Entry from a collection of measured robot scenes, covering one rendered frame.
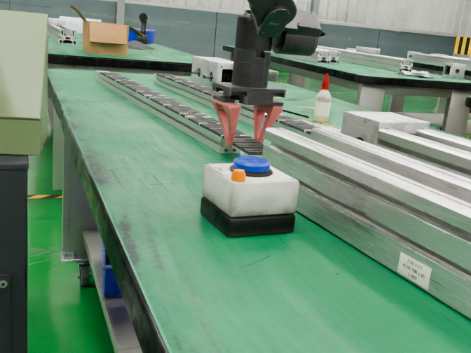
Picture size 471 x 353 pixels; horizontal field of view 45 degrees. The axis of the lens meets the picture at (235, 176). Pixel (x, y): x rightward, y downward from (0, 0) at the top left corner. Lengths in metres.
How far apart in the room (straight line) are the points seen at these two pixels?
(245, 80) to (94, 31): 2.07
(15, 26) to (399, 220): 0.67
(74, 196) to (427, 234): 1.70
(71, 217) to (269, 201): 1.58
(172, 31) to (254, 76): 11.21
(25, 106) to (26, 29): 0.15
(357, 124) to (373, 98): 2.53
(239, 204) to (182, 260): 0.09
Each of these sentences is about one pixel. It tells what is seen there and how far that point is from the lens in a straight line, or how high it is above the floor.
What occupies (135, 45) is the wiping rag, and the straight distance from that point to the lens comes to 3.71.
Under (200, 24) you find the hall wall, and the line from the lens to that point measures 12.24.
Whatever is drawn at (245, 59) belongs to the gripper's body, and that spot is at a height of 0.94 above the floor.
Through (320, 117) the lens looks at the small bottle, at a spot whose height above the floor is 0.79.
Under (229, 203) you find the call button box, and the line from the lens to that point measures 0.58.
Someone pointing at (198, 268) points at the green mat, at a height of 0.78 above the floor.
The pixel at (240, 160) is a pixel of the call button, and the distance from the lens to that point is 0.62.
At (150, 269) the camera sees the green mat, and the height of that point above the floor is 0.78.
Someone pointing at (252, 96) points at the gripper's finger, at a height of 0.89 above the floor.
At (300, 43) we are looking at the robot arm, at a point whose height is 0.97.
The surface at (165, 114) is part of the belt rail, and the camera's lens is 1.24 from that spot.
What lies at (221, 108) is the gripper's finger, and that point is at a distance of 0.92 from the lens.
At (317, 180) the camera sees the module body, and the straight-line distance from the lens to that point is 0.66.
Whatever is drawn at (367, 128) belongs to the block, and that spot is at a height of 0.86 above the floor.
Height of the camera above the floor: 0.99
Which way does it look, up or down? 15 degrees down
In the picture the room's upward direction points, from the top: 6 degrees clockwise
